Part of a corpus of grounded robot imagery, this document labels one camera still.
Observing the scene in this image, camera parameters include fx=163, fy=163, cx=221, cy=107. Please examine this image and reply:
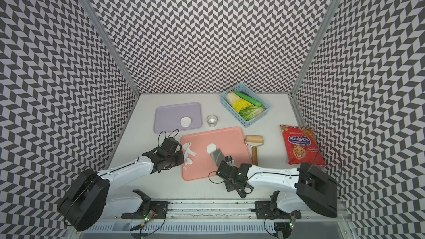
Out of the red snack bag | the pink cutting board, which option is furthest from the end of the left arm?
the red snack bag

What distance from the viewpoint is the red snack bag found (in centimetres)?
88

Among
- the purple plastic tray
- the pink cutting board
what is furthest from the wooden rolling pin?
the purple plastic tray
